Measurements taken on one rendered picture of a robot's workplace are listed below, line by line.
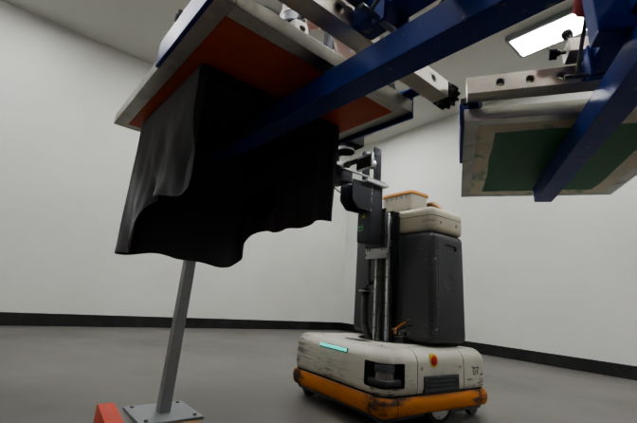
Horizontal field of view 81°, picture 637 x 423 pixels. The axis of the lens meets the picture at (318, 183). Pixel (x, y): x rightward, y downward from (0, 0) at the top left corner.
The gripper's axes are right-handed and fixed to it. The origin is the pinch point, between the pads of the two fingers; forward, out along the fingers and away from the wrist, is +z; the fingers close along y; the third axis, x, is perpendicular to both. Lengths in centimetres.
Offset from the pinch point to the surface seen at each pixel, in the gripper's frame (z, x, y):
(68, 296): 74, -12, 367
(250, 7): 4.7, 22.1, -19.4
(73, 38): -190, 47, 366
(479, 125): 6, -48, -29
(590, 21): 4, -25, -62
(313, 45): 4.7, 6.4, -19.3
